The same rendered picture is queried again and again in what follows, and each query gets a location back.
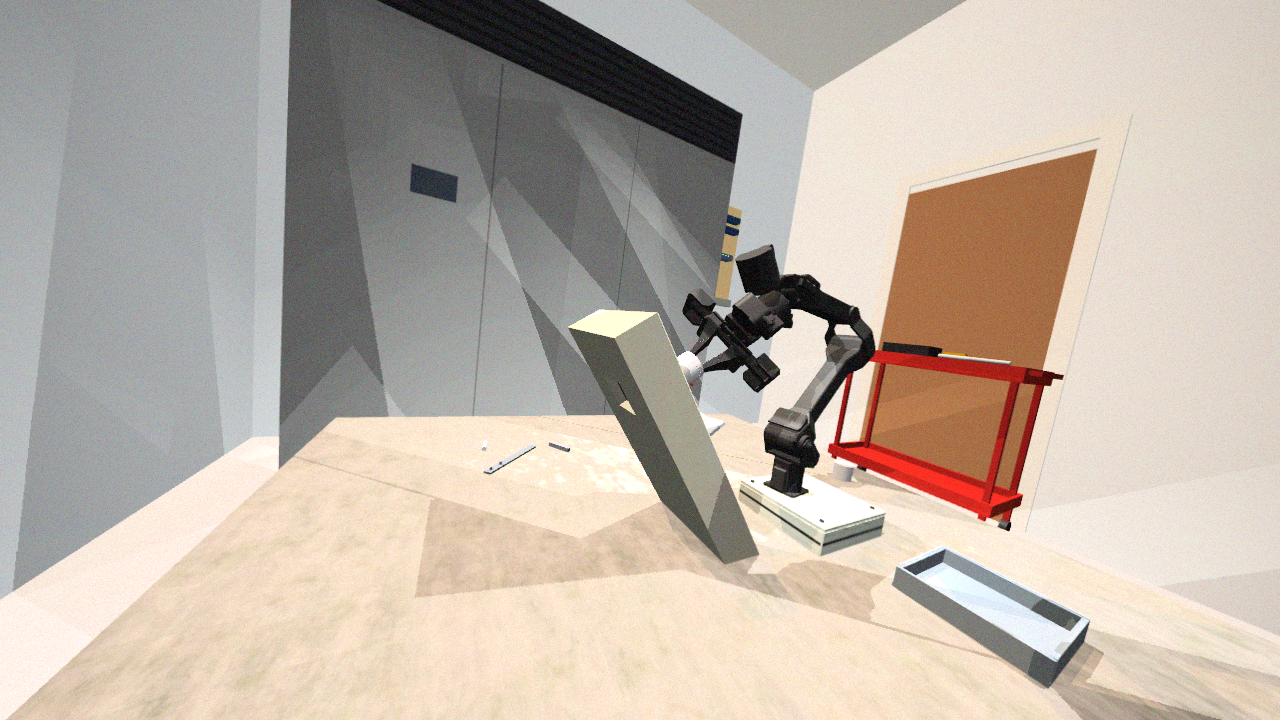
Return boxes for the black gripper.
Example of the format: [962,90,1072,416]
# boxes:
[682,290,780,393]

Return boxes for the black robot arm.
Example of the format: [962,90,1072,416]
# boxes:
[724,243,876,498]

